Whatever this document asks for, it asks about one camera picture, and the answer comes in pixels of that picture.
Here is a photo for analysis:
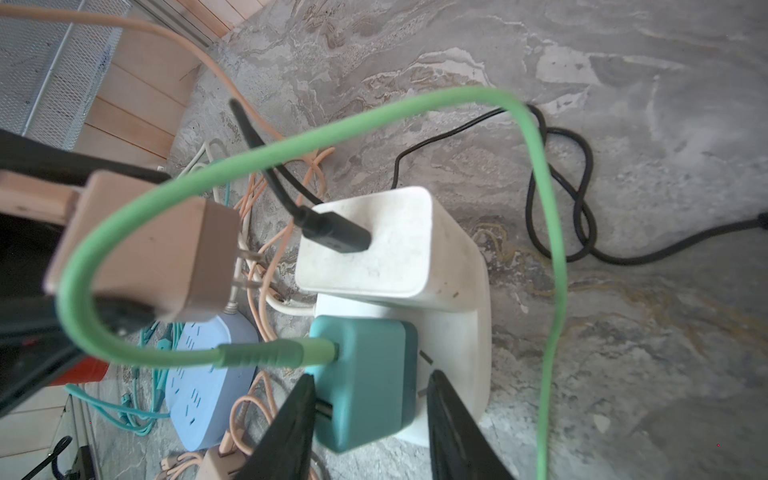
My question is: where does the teal plug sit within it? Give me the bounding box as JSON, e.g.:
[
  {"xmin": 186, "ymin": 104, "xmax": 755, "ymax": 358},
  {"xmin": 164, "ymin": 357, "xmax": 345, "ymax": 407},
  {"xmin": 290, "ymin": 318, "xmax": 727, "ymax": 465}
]
[{"xmin": 307, "ymin": 316, "xmax": 418, "ymax": 453}]

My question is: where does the teal charging cable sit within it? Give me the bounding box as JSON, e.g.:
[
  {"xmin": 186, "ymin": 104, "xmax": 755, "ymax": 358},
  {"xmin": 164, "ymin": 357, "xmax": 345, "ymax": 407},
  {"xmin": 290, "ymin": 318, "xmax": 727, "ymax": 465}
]
[{"xmin": 64, "ymin": 320, "xmax": 187, "ymax": 437}]

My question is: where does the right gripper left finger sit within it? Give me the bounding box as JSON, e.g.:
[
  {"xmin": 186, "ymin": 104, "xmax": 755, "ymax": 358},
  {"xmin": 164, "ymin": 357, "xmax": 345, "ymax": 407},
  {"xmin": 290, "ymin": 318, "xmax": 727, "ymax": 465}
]
[{"xmin": 234, "ymin": 374, "xmax": 316, "ymax": 480}]

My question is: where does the white wire mesh shelf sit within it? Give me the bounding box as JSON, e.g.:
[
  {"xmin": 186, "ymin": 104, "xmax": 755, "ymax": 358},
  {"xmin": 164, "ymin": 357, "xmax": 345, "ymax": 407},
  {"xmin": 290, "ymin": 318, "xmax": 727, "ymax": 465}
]
[{"xmin": 1, "ymin": 17, "xmax": 122, "ymax": 150}]

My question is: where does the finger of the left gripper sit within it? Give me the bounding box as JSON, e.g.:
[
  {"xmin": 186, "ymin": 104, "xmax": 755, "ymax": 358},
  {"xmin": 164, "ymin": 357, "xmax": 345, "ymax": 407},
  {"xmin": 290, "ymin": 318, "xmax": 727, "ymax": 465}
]
[
  {"xmin": 1, "ymin": 130, "xmax": 171, "ymax": 186},
  {"xmin": 0, "ymin": 293, "xmax": 157, "ymax": 418}
]

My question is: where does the blue power strip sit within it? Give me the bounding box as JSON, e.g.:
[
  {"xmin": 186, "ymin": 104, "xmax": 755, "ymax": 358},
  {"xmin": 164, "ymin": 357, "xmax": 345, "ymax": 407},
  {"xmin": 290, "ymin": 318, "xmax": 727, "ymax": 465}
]
[{"xmin": 165, "ymin": 313, "xmax": 259, "ymax": 451}]

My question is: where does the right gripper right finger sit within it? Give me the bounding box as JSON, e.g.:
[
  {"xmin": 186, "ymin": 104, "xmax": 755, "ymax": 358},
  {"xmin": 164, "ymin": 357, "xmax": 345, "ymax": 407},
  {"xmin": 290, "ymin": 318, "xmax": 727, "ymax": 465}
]
[{"xmin": 427, "ymin": 370, "xmax": 514, "ymax": 480}]

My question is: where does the white charger plug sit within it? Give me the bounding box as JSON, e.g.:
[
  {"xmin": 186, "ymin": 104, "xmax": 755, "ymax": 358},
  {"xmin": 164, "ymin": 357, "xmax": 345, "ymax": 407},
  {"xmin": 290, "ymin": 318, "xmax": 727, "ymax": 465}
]
[{"xmin": 295, "ymin": 186, "xmax": 489, "ymax": 312}]

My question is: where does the pink usb charger plug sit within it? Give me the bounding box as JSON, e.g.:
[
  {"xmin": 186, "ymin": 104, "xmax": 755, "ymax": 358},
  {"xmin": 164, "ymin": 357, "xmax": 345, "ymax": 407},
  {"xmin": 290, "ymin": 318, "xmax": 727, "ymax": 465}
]
[{"xmin": 195, "ymin": 447, "xmax": 247, "ymax": 480}]

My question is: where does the red pencil cup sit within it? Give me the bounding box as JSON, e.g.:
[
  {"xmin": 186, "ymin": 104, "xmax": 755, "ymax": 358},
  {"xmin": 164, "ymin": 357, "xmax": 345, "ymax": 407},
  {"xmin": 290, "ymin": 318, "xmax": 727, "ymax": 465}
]
[{"xmin": 50, "ymin": 357, "xmax": 109, "ymax": 386}]

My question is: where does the white power strip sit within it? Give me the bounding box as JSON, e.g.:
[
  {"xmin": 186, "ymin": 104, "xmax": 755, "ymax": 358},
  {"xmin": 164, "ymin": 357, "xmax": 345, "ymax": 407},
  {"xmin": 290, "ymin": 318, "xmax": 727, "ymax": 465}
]
[{"xmin": 318, "ymin": 238, "xmax": 491, "ymax": 447}]

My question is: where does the black charging cable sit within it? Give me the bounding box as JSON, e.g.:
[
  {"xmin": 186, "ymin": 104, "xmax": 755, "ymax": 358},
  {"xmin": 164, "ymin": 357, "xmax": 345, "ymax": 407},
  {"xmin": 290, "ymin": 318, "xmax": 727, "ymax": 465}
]
[{"xmin": 229, "ymin": 98, "xmax": 768, "ymax": 266}]

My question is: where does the pink charging cable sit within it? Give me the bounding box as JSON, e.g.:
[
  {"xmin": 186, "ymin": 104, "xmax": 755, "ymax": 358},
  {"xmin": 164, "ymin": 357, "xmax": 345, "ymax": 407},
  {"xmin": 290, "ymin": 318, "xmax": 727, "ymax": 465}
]
[{"xmin": 0, "ymin": 4, "xmax": 337, "ymax": 480}]

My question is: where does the light green cable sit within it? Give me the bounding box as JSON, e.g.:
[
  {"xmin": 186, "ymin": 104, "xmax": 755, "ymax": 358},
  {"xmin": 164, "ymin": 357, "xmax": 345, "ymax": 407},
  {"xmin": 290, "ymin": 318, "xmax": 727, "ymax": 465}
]
[{"xmin": 55, "ymin": 85, "xmax": 569, "ymax": 480}]

